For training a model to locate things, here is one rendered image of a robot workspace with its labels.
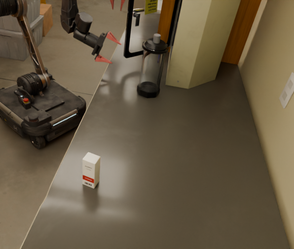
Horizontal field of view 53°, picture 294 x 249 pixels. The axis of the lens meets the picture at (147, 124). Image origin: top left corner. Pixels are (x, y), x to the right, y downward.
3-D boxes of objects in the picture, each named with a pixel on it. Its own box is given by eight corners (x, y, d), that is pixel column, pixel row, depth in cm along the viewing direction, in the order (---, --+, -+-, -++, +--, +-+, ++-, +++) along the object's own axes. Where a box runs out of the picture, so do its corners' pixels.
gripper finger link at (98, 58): (115, 55, 133) (96, 45, 131) (108, 68, 135) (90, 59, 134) (117, 52, 139) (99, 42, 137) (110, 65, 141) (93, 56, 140)
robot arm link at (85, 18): (75, 20, 138) (60, 24, 132) (81, 0, 129) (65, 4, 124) (91, 38, 136) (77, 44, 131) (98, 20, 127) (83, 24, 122)
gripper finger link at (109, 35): (122, 41, 130) (103, 30, 128) (115, 55, 133) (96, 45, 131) (124, 39, 136) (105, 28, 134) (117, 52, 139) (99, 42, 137)
